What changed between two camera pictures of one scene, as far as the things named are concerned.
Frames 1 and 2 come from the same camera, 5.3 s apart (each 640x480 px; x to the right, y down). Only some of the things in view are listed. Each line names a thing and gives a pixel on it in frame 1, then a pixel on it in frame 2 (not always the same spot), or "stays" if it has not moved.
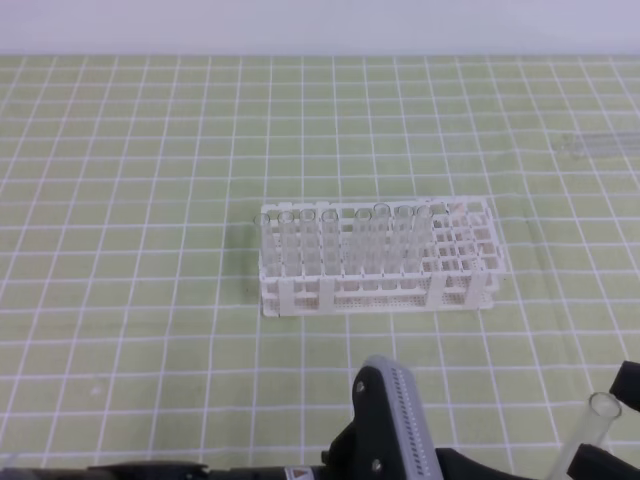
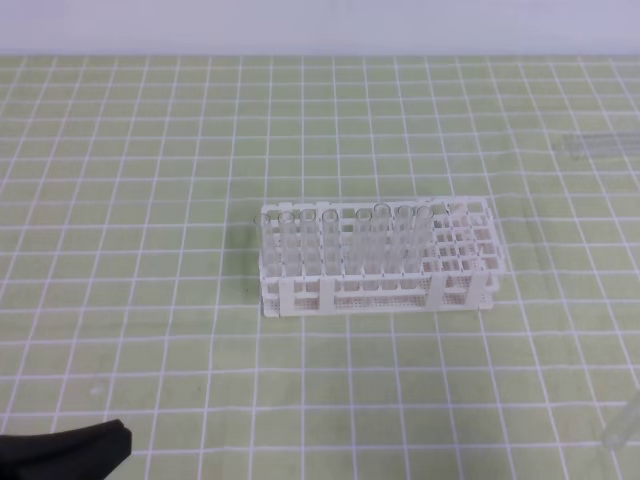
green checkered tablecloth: (131, 321) stays
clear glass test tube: (593, 428) to (617, 421)
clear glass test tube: (603, 138) stays
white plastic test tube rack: (379, 256) stays
